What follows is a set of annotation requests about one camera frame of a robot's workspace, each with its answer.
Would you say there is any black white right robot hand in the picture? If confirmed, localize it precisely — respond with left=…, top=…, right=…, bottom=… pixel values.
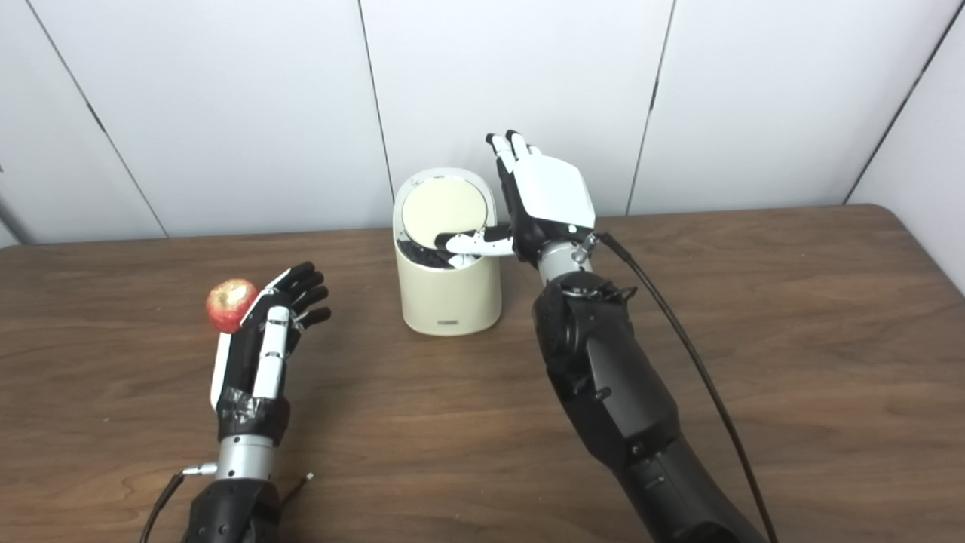
left=435, top=130, right=597, bottom=268

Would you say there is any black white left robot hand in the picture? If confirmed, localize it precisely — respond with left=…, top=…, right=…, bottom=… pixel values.
left=210, top=262, right=332, bottom=444

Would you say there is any red apple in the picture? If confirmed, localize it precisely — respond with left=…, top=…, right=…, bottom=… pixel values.
left=206, top=278, right=259, bottom=334

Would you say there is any cream round bin lid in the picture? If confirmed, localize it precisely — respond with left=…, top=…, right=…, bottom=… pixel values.
left=401, top=176, right=488, bottom=250

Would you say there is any cream-colored round bin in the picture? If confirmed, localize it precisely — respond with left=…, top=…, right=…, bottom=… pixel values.
left=393, top=167, right=504, bottom=337

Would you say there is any thin loose dark wire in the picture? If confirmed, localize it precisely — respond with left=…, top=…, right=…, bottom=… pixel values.
left=280, top=473, right=314, bottom=506

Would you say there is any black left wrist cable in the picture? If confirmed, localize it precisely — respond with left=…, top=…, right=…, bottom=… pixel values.
left=139, top=463, right=219, bottom=543

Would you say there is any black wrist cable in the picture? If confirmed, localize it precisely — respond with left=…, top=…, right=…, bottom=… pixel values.
left=577, top=232, right=779, bottom=543
left=139, top=463, right=219, bottom=543

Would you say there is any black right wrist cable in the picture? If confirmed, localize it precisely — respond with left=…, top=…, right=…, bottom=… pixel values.
left=577, top=232, right=779, bottom=543

